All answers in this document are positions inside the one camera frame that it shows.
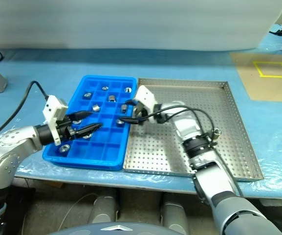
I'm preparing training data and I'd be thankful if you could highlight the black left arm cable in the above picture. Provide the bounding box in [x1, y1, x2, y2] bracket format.
[0, 80, 51, 149]

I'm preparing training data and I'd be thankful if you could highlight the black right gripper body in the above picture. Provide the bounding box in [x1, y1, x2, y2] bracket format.
[135, 103, 152, 124]

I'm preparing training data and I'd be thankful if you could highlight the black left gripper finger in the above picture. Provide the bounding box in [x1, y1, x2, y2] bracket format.
[69, 123, 104, 141]
[66, 110, 94, 121]

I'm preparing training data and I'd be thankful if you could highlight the brown cardboard mat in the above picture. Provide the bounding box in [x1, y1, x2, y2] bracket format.
[230, 51, 282, 101]

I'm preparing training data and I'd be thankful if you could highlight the thin grey wire loop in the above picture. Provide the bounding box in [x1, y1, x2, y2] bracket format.
[57, 193, 98, 233]

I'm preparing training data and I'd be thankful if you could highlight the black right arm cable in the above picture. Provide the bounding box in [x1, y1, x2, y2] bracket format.
[140, 105, 217, 147]

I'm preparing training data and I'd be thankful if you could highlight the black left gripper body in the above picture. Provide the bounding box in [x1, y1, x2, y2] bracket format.
[56, 116, 77, 142]

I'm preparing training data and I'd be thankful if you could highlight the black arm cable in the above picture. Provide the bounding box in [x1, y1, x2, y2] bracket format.
[0, 80, 51, 149]
[140, 105, 217, 147]

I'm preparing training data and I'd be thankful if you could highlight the yellow tape rectangle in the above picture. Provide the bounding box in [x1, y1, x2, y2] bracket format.
[253, 61, 282, 79]

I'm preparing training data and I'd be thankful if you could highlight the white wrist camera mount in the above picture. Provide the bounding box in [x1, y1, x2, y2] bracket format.
[132, 85, 161, 123]
[42, 94, 70, 145]

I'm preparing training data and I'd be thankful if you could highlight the blue table cover sheet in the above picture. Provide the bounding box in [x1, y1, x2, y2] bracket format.
[0, 47, 282, 199]

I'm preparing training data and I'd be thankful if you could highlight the metal nut right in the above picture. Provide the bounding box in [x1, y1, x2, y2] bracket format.
[211, 128, 222, 142]

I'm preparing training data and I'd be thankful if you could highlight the perforated metal tray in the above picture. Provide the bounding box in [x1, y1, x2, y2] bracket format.
[122, 77, 265, 182]

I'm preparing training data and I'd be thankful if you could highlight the grey rounded shape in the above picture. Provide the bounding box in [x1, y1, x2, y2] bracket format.
[91, 194, 118, 226]
[161, 193, 189, 231]

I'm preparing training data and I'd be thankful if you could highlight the blue compartment tray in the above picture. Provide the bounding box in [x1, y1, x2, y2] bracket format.
[42, 74, 138, 171]

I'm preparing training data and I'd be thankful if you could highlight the grey-blue robot torso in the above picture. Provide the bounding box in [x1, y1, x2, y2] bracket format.
[47, 221, 178, 235]

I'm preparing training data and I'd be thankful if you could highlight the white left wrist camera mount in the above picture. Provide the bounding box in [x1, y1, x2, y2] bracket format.
[42, 94, 70, 145]

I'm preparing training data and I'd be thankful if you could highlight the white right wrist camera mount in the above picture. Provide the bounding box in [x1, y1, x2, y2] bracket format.
[132, 85, 161, 123]

